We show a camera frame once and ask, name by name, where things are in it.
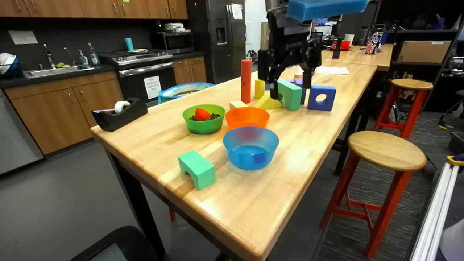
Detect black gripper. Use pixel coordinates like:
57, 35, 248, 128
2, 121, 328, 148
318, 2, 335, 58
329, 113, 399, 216
267, 21, 325, 102

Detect orange plastic bowl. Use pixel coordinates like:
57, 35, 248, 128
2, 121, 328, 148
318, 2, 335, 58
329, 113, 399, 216
225, 106, 271, 132

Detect blue plastic bowl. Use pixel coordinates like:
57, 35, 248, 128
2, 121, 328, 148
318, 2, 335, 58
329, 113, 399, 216
222, 126, 282, 173

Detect green plastic bowl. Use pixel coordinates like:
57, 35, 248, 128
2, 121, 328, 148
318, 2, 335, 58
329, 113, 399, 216
182, 103, 228, 137

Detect purple foam arch block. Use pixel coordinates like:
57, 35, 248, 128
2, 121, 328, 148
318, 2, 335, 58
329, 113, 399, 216
292, 74, 308, 90

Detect green foam arch block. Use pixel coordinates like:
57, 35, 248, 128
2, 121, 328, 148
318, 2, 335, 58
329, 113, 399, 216
276, 79, 305, 113
177, 150, 218, 192

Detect yellow foam cylinder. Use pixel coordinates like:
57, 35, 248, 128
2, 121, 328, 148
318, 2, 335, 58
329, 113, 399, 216
254, 79, 267, 102

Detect yellow foam triangle block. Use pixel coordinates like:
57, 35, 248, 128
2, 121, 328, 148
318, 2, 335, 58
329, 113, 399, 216
254, 92, 285, 112

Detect white paper sheet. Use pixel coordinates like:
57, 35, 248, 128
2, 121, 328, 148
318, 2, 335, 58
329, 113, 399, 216
314, 66, 351, 77

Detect blue foam block with hole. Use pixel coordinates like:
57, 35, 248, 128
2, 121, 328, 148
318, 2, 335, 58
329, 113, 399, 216
306, 84, 338, 113

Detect blue foam pad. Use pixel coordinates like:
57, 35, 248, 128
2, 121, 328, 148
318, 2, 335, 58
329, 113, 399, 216
286, 0, 372, 23

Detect dark steel refrigerator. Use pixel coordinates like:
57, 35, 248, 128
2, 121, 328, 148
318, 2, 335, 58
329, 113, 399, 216
187, 0, 248, 84

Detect dark brown beans pile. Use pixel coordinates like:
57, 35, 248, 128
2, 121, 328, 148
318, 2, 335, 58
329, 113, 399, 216
189, 112, 222, 124

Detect red toy strawberry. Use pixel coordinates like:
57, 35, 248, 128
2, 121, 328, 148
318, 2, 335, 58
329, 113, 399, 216
193, 108, 213, 124

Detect narrow wooden base cabinet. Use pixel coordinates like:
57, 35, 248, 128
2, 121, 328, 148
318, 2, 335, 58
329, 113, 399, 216
171, 55, 209, 86

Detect blue plastic bin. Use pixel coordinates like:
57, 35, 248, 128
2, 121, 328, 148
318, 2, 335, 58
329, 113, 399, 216
157, 81, 216, 106

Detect wooden stool with red legs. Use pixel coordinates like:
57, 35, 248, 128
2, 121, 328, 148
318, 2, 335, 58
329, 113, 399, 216
319, 129, 430, 260
373, 77, 435, 141

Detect black microwave oven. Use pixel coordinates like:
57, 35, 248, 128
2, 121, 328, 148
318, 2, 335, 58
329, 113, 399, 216
153, 31, 196, 54

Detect black cart with cardboard panel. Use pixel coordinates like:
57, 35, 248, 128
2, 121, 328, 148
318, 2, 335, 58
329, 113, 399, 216
387, 28, 461, 87

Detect white paper sign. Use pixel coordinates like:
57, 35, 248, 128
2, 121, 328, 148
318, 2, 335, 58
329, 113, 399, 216
142, 74, 164, 102

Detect black kitchen stove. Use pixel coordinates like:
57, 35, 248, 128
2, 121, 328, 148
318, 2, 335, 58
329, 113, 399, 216
99, 48, 177, 108

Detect white tape roll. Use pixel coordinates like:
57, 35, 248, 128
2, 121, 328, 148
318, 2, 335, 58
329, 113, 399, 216
113, 99, 132, 116

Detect black tape dispenser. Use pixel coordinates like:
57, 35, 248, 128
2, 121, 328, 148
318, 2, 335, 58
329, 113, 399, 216
90, 96, 150, 134

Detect yellow black tool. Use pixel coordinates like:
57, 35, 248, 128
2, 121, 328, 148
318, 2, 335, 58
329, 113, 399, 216
445, 153, 464, 168

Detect clear soap bottle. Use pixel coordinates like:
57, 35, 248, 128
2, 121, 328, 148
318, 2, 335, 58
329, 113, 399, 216
86, 41, 100, 67

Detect steel kitchen sink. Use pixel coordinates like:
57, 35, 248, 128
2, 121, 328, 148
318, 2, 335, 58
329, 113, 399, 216
22, 64, 96, 80

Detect steel faucet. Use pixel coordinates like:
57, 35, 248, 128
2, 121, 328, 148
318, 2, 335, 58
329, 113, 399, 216
42, 42, 58, 70

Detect grey dishwasher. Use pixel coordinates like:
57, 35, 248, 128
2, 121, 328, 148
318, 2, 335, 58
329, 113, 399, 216
0, 89, 47, 177

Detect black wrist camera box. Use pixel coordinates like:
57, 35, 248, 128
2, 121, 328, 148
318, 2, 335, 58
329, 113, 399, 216
257, 48, 273, 84

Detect white aluminium rail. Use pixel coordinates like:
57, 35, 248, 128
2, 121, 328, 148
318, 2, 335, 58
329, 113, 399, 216
409, 161, 461, 261

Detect wooden wall cabinets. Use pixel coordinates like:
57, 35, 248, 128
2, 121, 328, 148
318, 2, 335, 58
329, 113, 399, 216
0, 0, 190, 22

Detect white wall plate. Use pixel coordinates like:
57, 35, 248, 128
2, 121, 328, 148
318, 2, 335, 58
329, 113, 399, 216
8, 29, 39, 47

